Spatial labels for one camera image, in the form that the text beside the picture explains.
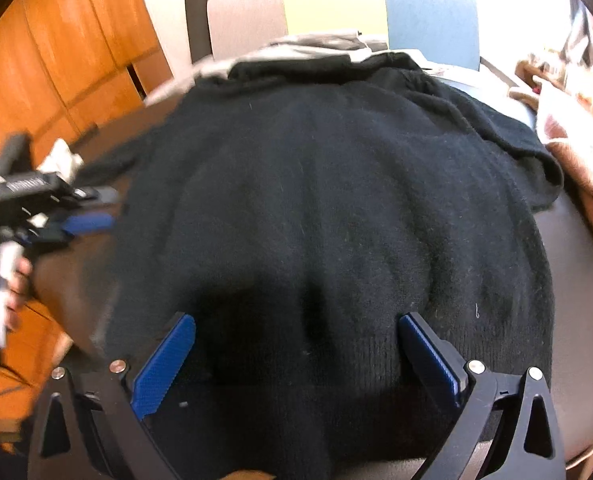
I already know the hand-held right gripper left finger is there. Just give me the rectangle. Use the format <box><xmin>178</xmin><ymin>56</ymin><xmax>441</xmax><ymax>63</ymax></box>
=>
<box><xmin>26</xmin><ymin>311</ymin><xmax>197</xmax><ymax>480</ymax></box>

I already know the person's left hand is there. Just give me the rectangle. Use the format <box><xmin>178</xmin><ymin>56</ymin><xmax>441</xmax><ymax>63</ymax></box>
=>
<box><xmin>0</xmin><ymin>259</ymin><xmax>33</xmax><ymax>333</ymax></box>

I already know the grey cloth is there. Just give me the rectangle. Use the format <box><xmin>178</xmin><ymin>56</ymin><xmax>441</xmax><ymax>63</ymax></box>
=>
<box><xmin>145</xmin><ymin>29</ymin><xmax>427</xmax><ymax>107</ymax></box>

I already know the grey yellow blue headboard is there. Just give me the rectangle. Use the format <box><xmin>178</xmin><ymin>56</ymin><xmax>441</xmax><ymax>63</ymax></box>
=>
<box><xmin>184</xmin><ymin>0</ymin><xmax>482</xmax><ymax>73</ymax></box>

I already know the black knit sweater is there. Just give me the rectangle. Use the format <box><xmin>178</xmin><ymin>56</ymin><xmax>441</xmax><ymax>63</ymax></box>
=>
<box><xmin>76</xmin><ymin>51</ymin><xmax>565</xmax><ymax>480</ymax></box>

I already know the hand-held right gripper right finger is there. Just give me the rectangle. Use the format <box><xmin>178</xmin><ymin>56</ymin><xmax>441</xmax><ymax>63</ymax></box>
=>
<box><xmin>399</xmin><ymin>312</ymin><xmax>568</xmax><ymax>480</ymax></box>

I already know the pink beige blanket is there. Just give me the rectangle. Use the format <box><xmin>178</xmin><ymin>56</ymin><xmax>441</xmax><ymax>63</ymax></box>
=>
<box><xmin>507</xmin><ymin>57</ymin><xmax>593</xmax><ymax>266</ymax></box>

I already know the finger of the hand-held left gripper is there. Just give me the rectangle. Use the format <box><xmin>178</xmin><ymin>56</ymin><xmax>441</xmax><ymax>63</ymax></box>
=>
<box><xmin>41</xmin><ymin>212</ymin><xmax>115</xmax><ymax>242</ymax></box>
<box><xmin>74</xmin><ymin>186</ymin><xmax>120</xmax><ymax>207</ymax></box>

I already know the wooden cabinet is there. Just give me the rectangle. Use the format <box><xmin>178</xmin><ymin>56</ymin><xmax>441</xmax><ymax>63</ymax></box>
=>
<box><xmin>0</xmin><ymin>0</ymin><xmax>175</xmax><ymax>171</ymax></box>

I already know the folded white towel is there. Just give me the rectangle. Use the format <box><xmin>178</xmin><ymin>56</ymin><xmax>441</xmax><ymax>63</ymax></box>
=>
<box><xmin>39</xmin><ymin>139</ymin><xmax>84</xmax><ymax>181</ymax></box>

